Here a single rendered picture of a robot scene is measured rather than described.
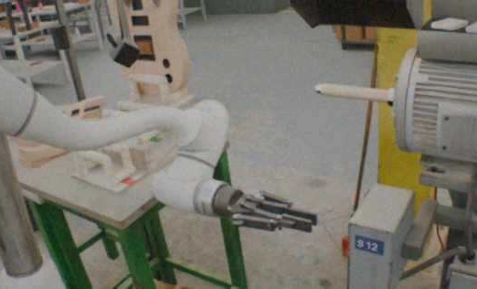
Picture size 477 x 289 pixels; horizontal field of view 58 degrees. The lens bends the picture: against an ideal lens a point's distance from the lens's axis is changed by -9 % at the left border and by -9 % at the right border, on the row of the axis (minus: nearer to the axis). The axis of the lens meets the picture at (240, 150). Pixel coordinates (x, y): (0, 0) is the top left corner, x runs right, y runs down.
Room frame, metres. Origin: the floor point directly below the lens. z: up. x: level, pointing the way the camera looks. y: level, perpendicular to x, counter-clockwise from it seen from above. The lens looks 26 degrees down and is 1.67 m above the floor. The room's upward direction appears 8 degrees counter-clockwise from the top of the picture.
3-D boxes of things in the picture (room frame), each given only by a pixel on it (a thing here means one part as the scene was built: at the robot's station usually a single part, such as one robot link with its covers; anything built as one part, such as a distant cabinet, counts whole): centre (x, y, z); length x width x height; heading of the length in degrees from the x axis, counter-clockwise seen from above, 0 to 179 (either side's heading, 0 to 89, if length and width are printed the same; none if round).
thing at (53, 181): (1.53, 0.46, 0.55); 0.62 x 0.58 x 0.76; 53
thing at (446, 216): (0.79, -0.49, 1.02); 0.13 x 0.04 x 0.04; 53
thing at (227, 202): (0.91, 0.02, 1.07); 0.09 x 0.08 x 0.07; 54
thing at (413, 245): (0.78, -0.38, 1.02); 0.19 x 0.04 x 0.04; 143
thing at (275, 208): (0.89, -0.05, 1.07); 0.11 x 0.01 x 0.04; 61
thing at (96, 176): (1.42, 0.47, 0.94); 0.27 x 0.15 x 0.01; 53
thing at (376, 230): (0.74, -0.35, 0.99); 0.24 x 0.21 x 0.26; 53
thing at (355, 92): (1.07, -0.31, 1.25); 0.18 x 0.03 x 0.03; 53
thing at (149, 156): (1.54, 0.38, 0.98); 0.27 x 0.16 x 0.09; 53
